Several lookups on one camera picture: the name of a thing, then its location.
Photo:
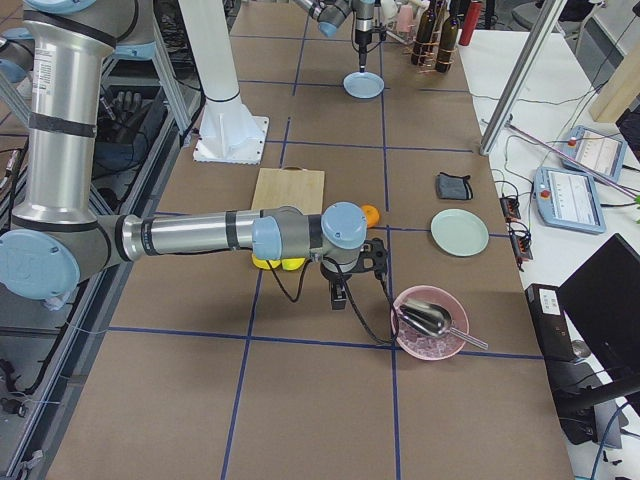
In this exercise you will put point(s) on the aluminium frame post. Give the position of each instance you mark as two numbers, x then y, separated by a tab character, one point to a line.
541	29

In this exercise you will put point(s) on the pink cup upper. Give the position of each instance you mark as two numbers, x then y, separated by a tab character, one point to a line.
404	20

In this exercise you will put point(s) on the light blue plate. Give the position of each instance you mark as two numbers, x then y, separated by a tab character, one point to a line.
363	85

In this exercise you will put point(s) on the bamboo cutting board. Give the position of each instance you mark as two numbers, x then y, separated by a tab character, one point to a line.
300	188

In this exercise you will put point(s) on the right yellow lemon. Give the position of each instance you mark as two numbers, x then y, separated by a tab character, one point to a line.
292	264

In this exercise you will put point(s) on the green wine bottle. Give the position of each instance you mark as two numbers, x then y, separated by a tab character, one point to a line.
448	37
422	41

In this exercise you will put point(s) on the metal scoop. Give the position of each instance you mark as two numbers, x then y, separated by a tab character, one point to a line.
434	321

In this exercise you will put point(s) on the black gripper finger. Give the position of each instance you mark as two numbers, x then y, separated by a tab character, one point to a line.
338	296
362	60

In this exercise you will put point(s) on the green wine bottle middle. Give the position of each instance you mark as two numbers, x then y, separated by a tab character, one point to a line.
422	41

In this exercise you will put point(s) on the red thermos bottle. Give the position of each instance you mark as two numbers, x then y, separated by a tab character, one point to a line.
471	19

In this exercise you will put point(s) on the far teach pendant tablet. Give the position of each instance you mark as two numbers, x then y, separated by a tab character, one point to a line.
603	153

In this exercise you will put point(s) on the grey folded cloth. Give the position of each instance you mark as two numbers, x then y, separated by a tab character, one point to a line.
453	187

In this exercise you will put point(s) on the copper wire bottle rack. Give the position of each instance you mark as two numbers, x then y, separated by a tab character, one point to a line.
442	13

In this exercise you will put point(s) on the near teach pendant tablet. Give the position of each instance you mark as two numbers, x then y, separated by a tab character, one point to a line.
568	200

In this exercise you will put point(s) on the pink bowl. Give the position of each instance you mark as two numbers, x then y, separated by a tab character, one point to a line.
426	347

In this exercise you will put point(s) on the orange fruit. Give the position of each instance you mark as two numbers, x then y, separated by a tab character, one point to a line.
372	215

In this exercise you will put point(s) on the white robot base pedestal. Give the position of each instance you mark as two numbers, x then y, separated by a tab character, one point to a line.
228	132

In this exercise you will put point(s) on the green plate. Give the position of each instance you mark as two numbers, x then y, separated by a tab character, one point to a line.
459	232

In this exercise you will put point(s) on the green wine bottle front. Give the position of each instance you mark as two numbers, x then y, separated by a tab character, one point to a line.
448	37

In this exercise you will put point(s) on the black computer monitor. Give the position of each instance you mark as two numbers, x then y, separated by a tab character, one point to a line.
601	299

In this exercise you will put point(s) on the yellow lemon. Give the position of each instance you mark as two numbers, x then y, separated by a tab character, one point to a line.
292	264
265	264

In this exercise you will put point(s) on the left yellow lemon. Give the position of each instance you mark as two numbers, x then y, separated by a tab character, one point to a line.
265	264

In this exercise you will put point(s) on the teach pendant tablet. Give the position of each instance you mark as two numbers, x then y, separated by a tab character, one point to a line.
603	153
568	200

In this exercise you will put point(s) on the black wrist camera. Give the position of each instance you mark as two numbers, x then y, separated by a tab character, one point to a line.
373	257
379	29

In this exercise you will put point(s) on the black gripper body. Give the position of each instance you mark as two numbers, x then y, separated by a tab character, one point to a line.
362	37
331	274

